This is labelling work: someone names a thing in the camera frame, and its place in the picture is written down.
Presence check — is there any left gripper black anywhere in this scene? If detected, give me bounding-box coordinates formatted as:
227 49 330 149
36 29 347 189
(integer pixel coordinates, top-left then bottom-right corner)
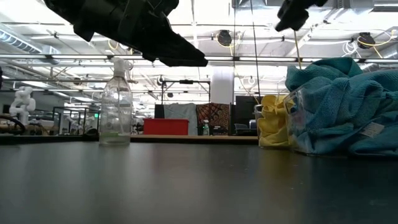
43 0 209 68

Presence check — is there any teal microfiber towel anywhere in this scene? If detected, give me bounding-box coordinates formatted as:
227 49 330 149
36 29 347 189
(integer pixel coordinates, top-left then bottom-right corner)
284 57 364 93

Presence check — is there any yellow microfiber towel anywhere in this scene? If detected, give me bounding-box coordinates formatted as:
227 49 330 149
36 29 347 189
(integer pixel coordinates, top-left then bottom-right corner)
260 94 295 121
257 116 293 148

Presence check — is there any blue microfiber towel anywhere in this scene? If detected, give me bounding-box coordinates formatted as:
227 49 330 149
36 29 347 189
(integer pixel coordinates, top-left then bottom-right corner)
292 68 398 157

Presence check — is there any white pillar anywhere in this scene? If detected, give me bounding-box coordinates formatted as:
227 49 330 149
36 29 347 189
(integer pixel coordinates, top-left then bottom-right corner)
210 65 235 105

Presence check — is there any grey hanging cloth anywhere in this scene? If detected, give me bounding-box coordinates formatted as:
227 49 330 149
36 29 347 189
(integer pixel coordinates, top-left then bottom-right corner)
163 103 198 136

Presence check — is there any patterned hanging cloth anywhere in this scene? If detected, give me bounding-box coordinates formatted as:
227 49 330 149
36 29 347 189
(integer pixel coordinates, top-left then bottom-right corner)
195 103 231 136

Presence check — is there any red storage bin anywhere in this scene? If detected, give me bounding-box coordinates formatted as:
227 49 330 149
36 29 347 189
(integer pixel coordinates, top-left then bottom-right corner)
142 118 190 136

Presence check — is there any black monitor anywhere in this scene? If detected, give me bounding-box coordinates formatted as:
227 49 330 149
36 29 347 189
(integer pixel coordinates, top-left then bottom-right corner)
234 95 261 125

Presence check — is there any clear spray bottle white nozzle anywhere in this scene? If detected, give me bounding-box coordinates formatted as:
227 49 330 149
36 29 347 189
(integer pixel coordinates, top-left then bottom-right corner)
98 57 134 146

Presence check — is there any clear plastic basket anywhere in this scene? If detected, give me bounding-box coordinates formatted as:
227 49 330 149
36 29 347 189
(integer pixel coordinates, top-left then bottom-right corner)
282 83 398 157
254 94 295 149

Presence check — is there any black overhead stand frame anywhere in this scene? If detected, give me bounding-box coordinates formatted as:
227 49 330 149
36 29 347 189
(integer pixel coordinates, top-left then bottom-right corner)
160 79 212 105

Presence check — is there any black ceiling cable reel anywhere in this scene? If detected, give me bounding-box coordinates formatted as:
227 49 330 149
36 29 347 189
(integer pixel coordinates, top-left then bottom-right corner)
216 29 233 47
356 32 377 50

